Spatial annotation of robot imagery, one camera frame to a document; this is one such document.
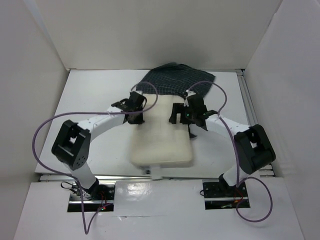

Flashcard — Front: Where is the dark plaid pillowcase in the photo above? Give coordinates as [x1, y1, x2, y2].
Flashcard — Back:
[136, 62, 217, 140]

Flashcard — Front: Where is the cream white pillow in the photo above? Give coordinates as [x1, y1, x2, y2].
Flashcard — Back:
[129, 94, 194, 168]

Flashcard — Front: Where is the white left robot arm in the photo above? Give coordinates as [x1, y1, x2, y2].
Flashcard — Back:
[51, 91, 147, 200]

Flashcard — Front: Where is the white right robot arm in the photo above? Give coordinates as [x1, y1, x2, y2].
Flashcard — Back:
[168, 91, 276, 196]

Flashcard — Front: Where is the white pillow tag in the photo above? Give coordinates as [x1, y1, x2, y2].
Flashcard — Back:
[144, 166, 163, 181]

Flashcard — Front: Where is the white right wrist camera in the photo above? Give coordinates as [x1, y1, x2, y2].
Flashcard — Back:
[183, 89, 196, 107]

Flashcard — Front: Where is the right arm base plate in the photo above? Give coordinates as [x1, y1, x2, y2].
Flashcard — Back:
[199, 180, 251, 210]

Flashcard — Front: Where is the aluminium frame rail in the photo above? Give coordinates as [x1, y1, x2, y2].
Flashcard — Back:
[37, 68, 276, 183]

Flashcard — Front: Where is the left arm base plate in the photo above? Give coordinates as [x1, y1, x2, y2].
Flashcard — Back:
[60, 181, 116, 213]

